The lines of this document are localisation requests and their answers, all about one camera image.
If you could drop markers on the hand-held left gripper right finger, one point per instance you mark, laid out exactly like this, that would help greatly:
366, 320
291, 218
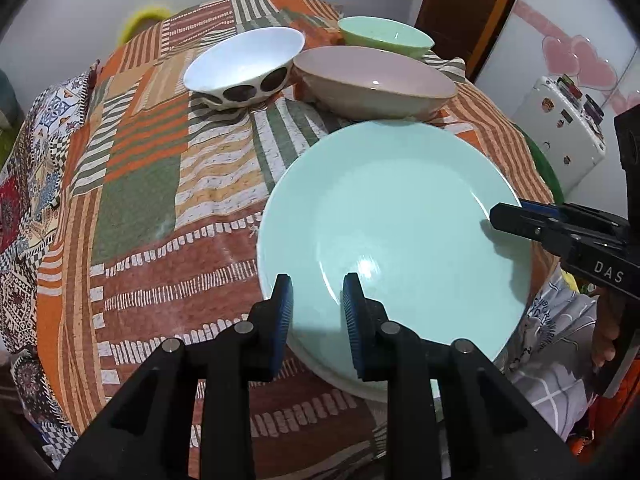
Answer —
356, 330

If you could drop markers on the person's grey printed pants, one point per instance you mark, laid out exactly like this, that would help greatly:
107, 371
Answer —
555, 350

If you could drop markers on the person's right hand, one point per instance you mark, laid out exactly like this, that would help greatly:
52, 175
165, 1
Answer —
605, 330

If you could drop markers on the patterned patchwork quilt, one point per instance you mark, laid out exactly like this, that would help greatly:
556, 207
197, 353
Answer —
30, 185

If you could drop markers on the green cloth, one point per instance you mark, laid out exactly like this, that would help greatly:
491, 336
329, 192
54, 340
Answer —
545, 165

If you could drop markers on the orange striped patchwork blanket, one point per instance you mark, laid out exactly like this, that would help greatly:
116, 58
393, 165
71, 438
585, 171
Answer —
150, 185

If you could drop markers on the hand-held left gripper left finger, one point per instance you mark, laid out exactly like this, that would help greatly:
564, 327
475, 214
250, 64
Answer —
281, 330

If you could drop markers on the brown wooden door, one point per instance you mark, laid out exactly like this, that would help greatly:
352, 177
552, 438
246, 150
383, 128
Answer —
455, 0

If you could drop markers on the yellow foam tube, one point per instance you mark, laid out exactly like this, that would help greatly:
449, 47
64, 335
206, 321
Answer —
142, 15

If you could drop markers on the white plate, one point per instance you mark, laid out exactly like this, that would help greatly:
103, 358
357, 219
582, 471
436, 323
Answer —
325, 377

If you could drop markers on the green plate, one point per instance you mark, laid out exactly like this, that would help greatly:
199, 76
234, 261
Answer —
390, 210

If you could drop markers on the white bowl with dark spots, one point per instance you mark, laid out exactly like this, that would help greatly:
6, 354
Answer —
240, 60

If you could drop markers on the white heart-print wardrobe door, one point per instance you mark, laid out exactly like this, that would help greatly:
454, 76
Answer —
565, 5

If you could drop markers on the green bowl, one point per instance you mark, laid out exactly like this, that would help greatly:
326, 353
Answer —
385, 35

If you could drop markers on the pink bowl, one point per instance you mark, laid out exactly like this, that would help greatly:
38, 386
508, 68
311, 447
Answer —
370, 72

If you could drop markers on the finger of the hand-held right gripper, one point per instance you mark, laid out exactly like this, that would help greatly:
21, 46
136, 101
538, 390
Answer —
542, 206
525, 222

